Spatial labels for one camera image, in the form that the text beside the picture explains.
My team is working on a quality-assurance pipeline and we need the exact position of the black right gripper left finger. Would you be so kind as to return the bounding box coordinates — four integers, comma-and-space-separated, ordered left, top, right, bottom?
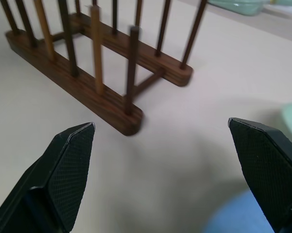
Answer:
0, 122, 96, 233

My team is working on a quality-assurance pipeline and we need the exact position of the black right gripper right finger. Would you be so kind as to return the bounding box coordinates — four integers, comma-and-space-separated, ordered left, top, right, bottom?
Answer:
227, 117, 292, 233

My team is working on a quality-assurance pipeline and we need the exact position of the wooden dish rack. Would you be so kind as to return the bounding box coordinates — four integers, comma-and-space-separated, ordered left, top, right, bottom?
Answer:
0, 0, 207, 136

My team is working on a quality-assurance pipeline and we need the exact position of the blue plate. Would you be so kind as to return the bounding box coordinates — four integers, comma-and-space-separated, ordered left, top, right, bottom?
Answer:
202, 189, 275, 233

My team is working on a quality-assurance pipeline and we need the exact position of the pale green container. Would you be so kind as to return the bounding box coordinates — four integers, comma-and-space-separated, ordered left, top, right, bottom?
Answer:
207, 0, 270, 17

